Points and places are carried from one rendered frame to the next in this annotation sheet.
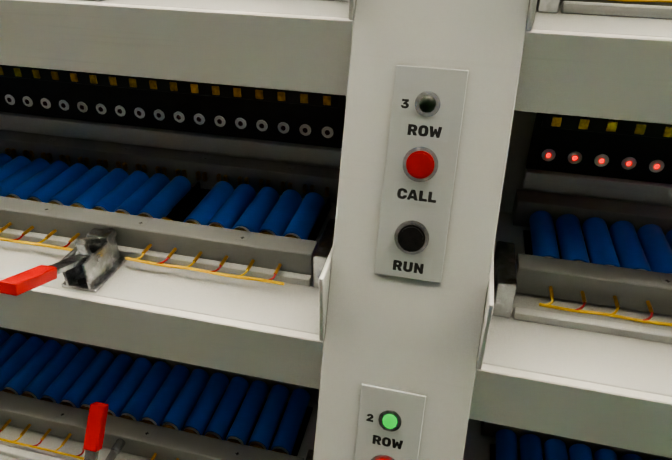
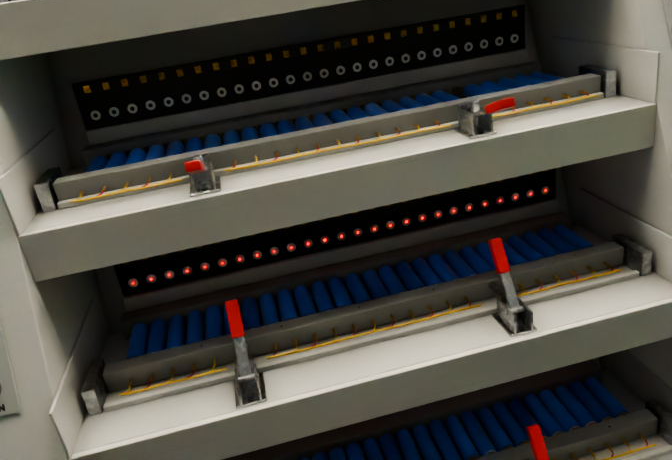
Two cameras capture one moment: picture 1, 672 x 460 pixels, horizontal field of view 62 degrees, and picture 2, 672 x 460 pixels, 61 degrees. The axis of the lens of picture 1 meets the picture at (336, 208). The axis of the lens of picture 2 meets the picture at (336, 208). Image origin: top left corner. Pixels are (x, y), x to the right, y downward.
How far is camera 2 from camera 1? 0.53 m
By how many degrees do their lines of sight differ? 21
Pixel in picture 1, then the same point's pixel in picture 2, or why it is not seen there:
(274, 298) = (596, 105)
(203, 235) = (526, 89)
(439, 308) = not seen: outside the picture
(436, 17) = not seen: outside the picture
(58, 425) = (437, 296)
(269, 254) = (574, 85)
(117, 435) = (488, 280)
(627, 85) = not seen: outside the picture
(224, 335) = (594, 126)
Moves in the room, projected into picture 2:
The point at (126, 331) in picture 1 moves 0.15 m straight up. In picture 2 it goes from (523, 154) to (492, 2)
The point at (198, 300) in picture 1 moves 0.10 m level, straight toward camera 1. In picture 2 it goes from (560, 117) to (662, 91)
